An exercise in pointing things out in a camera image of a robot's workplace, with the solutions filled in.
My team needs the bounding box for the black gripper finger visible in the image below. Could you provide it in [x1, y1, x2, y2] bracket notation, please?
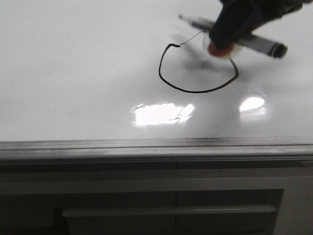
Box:
[209, 0, 306, 48]

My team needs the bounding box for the red round magnet taped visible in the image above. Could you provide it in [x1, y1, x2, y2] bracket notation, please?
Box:
[202, 33, 241, 59]

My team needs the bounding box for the white whiteboard marker pen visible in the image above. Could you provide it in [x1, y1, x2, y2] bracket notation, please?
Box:
[178, 14, 288, 59]

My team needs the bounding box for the white whiteboard with metal frame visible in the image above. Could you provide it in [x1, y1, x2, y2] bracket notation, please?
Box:
[0, 0, 313, 163]

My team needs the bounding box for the grey cabinet with handle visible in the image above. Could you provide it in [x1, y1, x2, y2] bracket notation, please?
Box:
[0, 160, 313, 235]

